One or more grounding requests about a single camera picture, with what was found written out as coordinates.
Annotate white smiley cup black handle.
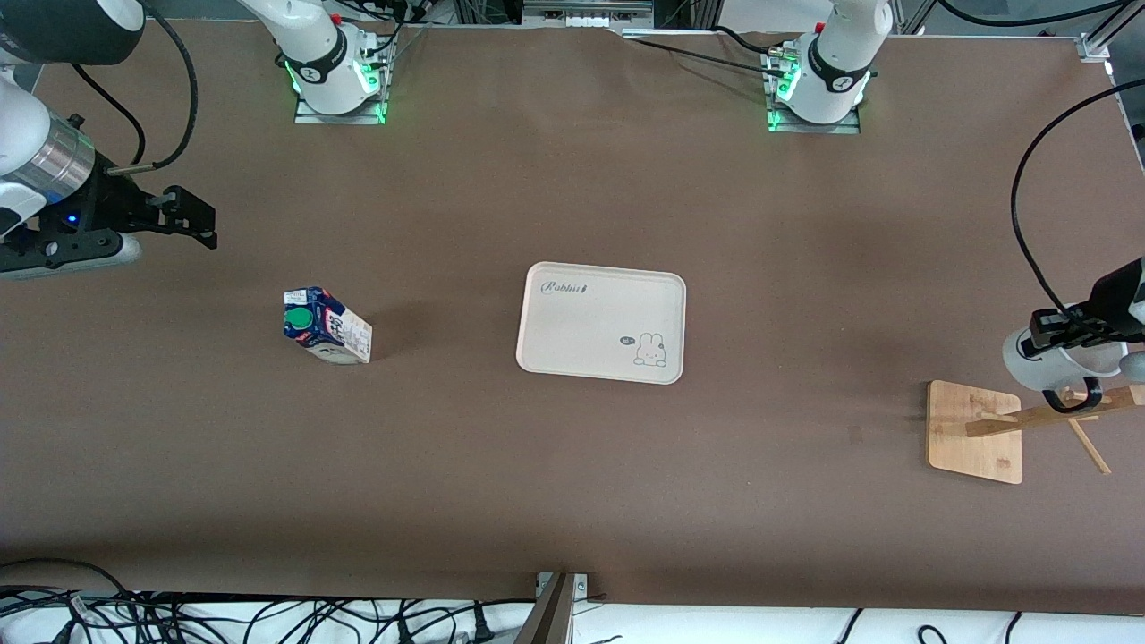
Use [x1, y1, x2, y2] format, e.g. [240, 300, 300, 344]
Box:
[1002, 326, 1130, 415]

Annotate blue milk carton green cap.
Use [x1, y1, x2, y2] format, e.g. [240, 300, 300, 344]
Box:
[283, 286, 374, 366]

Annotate wooden cup rack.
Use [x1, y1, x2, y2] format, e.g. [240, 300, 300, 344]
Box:
[926, 380, 1145, 486]

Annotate beige rabbit print tray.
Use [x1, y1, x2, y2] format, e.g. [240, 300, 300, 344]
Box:
[516, 261, 687, 386]

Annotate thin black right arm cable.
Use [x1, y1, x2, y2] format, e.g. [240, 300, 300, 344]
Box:
[70, 63, 147, 166]

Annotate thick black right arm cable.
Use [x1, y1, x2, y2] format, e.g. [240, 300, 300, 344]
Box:
[103, 0, 199, 173]

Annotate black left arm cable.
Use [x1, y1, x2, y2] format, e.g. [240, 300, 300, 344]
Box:
[1011, 76, 1145, 316]

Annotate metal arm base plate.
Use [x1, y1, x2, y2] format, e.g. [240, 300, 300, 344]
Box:
[768, 98, 861, 135]
[293, 88, 387, 126]

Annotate aluminium frame corner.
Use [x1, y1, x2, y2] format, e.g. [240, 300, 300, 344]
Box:
[1076, 0, 1145, 64]

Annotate tangled black floor cables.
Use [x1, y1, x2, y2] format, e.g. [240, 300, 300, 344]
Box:
[0, 559, 538, 644]

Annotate short black table cable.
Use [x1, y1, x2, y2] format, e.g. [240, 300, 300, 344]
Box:
[711, 25, 779, 55]

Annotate metal frame fixture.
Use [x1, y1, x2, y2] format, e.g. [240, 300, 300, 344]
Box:
[522, 0, 654, 30]

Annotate long black table cable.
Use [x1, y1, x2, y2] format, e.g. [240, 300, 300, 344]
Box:
[626, 36, 793, 83]

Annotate metal camera post bracket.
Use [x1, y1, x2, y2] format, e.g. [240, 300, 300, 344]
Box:
[535, 571, 591, 644]

